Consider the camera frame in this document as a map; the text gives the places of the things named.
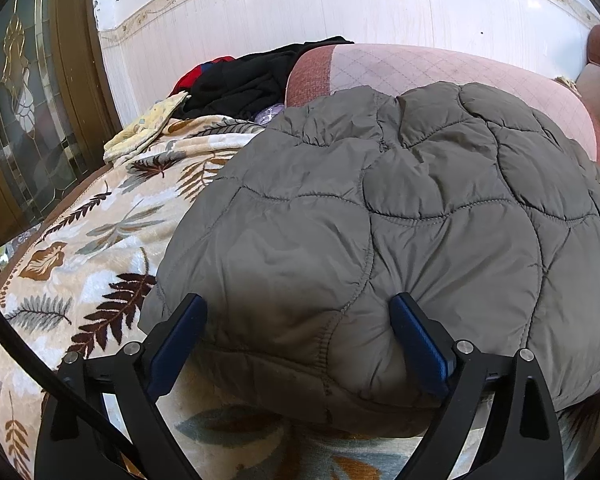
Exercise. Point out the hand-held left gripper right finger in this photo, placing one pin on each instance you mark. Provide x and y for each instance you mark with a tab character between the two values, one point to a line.
420	342

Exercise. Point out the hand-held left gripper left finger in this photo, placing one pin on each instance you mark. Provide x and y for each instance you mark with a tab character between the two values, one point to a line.
180	342

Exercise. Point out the olive quilted hooded jacket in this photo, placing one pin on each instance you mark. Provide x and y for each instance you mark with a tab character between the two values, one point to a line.
380	210

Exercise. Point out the leaf print blanket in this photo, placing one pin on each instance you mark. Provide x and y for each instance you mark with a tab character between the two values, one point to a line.
105	240

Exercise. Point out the pale yellow cloth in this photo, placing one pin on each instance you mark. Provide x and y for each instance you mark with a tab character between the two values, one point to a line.
140	127

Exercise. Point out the clear plastic bag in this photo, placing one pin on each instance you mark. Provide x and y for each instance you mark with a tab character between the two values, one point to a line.
270	111

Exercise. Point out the red garment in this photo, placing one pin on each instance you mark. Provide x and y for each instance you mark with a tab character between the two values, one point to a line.
195	75

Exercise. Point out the black garment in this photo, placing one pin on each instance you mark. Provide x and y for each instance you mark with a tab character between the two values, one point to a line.
250	77

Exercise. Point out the brown door with stained glass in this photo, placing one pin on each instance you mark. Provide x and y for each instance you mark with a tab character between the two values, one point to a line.
40	85

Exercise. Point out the yellowish fringed cloth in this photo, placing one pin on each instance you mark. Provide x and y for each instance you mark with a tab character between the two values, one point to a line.
566	85

